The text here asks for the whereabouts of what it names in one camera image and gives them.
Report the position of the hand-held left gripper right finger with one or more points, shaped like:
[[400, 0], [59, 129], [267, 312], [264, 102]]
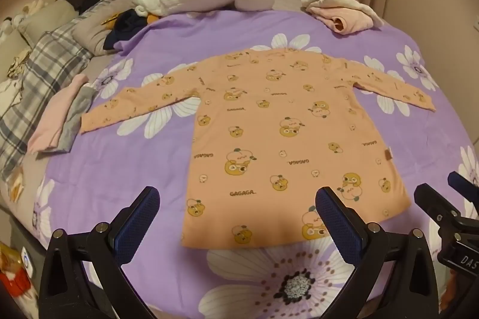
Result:
[[338, 225]]

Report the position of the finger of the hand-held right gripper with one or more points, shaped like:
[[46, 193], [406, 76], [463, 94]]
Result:
[[434, 203], [462, 184]]

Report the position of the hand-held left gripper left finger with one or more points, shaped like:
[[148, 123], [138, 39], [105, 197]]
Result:
[[136, 225]]

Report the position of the orange printed long-sleeve shirt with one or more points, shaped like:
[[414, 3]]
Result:
[[262, 135]]

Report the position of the purple floral bedsheet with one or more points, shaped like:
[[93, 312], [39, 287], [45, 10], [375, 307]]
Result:
[[149, 161]]

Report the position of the folded grey cloth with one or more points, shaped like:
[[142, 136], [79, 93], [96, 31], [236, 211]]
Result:
[[76, 113]]

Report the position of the red box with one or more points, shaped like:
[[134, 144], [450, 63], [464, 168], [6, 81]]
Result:
[[13, 277]]

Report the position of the folded pink cloth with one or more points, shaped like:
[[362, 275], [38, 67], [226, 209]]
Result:
[[52, 116]]

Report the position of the grey plaid blanket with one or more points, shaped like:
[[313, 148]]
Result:
[[45, 60]]

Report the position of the printed cream pillow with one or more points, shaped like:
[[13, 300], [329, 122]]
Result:
[[11, 79]]

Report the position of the dark navy clothing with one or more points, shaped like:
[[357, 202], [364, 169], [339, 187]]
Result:
[[123, 29]]

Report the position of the grey pillow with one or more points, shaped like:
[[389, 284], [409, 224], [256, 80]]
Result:
[[93, 30]]

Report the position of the small orange item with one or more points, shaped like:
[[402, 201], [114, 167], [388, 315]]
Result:
[[151, 18]]

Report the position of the pink fleece-lined garment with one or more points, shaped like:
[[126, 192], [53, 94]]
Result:
[[336, 12]]

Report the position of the beige pillow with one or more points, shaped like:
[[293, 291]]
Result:
[[48, 15]]

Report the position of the cream plush toy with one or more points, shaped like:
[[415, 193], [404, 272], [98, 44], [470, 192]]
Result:
[[22, 15]]

